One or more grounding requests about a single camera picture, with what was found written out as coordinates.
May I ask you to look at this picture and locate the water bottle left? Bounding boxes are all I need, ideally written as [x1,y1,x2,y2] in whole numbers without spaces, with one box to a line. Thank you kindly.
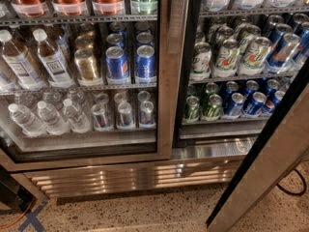
[8,103,46,137]

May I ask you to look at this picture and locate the black power cable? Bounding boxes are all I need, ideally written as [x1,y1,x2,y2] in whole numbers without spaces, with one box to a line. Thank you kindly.
[276,167,308,197]

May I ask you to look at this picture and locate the water bottle right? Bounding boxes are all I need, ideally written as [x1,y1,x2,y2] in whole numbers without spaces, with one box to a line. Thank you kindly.
[63,99,91,133]

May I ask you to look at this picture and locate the front gold can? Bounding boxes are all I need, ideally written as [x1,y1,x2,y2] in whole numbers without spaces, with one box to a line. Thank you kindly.
[74,48,103,87]

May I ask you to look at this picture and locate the green can bottom far left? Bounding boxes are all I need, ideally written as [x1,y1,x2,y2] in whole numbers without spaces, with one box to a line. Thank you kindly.
[183,96,200,123]

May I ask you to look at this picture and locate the white 7Up can left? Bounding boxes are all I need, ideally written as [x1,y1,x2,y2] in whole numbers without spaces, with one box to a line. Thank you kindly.
[211,39,239,77]

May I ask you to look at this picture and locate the white 7up can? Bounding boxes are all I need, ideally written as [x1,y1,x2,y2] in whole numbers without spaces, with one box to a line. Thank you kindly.
[211,39,239,77]
[238,37,271,75]

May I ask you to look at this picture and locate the small silver can middle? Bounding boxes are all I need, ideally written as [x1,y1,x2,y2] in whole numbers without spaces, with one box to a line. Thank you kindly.
[117,101,135,130]

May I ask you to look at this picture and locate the blue can bottom right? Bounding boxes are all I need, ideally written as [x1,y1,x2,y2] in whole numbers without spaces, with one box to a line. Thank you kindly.
[242,92,267,117]

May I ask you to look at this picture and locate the silver blue can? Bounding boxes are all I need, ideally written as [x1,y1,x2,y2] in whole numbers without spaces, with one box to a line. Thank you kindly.
[266,33,300,73]

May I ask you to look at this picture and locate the blue pepsi can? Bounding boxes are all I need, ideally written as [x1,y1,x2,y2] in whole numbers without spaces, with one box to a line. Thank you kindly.
[135,45,156,83]
[105,46,130,85]

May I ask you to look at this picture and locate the orange cable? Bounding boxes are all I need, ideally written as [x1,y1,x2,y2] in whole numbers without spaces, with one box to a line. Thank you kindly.
[0,196,36,230]

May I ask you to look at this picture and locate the water bottle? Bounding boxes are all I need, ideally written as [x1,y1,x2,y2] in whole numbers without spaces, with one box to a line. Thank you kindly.
[8,103,46,137]
[37,101,70,135]
[63,99,91,133]

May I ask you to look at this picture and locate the tea bottle white cap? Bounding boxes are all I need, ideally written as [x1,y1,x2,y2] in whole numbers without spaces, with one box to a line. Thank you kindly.
[33,29,72,87]

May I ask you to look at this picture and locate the blue tape cross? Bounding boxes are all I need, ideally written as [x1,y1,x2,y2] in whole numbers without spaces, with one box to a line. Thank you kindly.
[18,201,47,232]

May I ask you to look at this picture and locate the front blue Pepsi can right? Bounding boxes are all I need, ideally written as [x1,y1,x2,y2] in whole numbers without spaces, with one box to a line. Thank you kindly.
[135,45,156,83]

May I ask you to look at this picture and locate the blue can bottom left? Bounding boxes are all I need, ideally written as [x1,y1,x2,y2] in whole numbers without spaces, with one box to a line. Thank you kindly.
[222,93,244,119]

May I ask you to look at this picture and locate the front blue Pepsi can left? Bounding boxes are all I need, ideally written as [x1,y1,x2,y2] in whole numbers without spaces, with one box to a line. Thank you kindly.
[105,46,130,85]

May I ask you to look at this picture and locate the small silver can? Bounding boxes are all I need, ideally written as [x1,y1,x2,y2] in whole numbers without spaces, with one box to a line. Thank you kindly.
[117,101,135,130]
[139,101,155,128]
[92,103,113,131]

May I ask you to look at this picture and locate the water bottle middle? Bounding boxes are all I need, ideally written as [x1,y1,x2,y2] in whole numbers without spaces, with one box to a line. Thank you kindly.
[37,101,70,135]

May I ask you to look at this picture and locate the green can bottom shelf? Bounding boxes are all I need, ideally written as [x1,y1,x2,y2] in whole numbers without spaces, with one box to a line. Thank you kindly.
[201,94,222,121]

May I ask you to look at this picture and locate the green white can far left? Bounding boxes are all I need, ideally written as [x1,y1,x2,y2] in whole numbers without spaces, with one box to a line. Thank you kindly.
[190,43,211,80]

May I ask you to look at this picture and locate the small silver can left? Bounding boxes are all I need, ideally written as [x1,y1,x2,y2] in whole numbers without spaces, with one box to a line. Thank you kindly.
[92,103,113,131]

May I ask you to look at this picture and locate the white 7Up can right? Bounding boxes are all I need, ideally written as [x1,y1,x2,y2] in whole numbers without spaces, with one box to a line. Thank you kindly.
[238,37,271,75]

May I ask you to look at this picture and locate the small silver can right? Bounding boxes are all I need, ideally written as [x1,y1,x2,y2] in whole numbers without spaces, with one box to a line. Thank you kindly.
[139,101,155,128]

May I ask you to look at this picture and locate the steel fridge base grille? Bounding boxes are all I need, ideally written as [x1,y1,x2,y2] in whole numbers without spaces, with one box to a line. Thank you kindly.
[11,137,257,202]

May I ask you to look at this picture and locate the tea bottle far left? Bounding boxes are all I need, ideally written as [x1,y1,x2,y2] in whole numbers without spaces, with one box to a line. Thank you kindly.
[0,30,45,91]

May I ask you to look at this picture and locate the steel fridge door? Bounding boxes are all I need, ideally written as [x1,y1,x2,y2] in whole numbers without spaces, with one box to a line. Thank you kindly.
[206,61,309,232]
[0,0,188,171]

